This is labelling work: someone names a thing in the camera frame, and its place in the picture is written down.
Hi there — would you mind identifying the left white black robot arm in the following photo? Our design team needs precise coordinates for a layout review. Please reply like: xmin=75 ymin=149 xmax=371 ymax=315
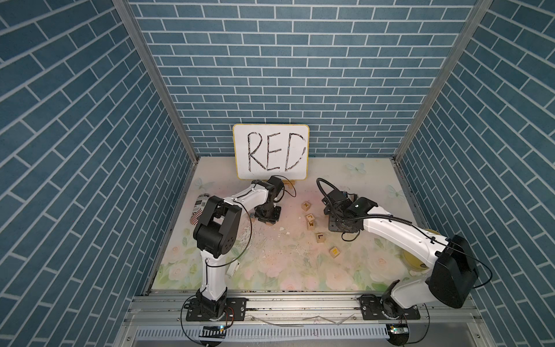
xmin=193 ymin=176 xmax=285 ymax=319

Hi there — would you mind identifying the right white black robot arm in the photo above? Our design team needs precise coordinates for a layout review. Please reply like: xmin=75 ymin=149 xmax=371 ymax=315
xmin=316 ymin=178 xmax=479 ymax=320

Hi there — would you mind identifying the wooden block yellow letter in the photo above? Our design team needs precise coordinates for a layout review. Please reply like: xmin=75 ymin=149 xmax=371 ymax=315
xmin=329 ymin=247 xmax=341 ymax=258

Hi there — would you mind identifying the wooden block letter X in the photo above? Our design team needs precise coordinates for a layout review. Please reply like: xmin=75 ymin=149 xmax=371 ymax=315
xmin=301 ymin=201 xmax=312 ymax=211

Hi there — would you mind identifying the wooden block purple L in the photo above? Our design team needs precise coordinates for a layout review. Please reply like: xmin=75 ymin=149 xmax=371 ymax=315
xmin=316 ymin=233 xmax=326 ymax=244

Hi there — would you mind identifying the wooden whiteboard stand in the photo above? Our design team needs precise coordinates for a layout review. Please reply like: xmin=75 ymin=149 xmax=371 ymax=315
xmin=283 ymin=179 xmax=296 ymax=188

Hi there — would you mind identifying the small white bottle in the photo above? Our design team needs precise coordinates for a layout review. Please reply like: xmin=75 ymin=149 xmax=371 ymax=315
xmin=226 ymin=260 xmax=240 ymax=278

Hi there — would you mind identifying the newspaper print flag can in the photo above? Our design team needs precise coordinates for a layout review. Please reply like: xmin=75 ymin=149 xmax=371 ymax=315
xmin=189 ymin=193 xmax=210 ymax=226

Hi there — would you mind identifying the yellow bucket of markers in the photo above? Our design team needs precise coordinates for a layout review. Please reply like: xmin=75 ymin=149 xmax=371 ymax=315
xmin=400 ymin=226 xmax=444 ymax=271

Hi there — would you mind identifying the white whiteboard yellow frame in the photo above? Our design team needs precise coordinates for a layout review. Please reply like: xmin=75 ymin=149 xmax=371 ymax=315
xmin=233 ymin=124 xmax=310 ymax=181

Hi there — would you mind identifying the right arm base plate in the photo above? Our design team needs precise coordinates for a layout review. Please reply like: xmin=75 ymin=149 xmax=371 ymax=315
xmin=358 ymin=294 xmax=421 ymax=320

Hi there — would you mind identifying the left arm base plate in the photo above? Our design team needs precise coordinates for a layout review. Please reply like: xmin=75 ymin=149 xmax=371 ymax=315
xmin=183 ymin=295 xmax=248 ymax=322

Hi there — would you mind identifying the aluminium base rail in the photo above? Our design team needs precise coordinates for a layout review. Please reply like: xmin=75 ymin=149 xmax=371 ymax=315
xmin=115 ymin=292 xmax=494 ymax=346

